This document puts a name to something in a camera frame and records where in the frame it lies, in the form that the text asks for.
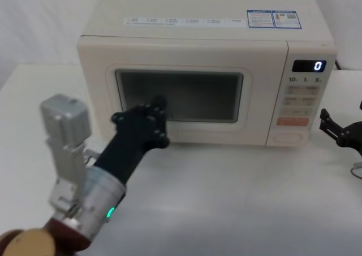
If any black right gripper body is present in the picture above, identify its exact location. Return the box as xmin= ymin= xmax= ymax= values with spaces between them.
xmin=335 ymin=121 xmax=362 ymax=158

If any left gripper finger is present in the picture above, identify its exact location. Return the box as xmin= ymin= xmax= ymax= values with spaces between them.
xmin=153 ymin=95 xmax=171 ymax=149
xmin=111 ymin=95 xmax=161 ymax=124

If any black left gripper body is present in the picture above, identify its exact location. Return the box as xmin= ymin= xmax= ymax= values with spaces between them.
xmin=92 ymin=116 xmax=157 ymax=186

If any cream microwave oven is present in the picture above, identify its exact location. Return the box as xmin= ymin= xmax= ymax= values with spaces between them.
xmin=76 ymin=0 xmax=339 ymax=149

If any white tablecloth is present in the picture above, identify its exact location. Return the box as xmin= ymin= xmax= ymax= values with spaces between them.
xmin=0 ymin=64 xmax=362 ymax=256

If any white curtain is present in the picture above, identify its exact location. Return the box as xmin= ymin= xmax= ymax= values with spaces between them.
xmin=0 ymin=0 xmax=362 ymax=90

